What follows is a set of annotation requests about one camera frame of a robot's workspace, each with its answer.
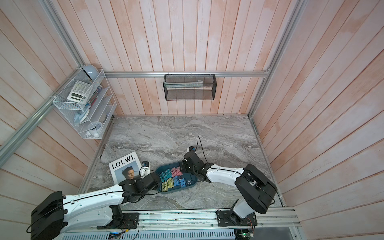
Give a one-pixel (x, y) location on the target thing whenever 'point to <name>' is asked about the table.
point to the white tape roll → (94, 129)
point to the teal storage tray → (190, 179)
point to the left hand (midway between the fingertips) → (153, 179)
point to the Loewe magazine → (126, 168)
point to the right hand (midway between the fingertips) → (179, 163)
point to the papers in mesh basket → (175, 85)
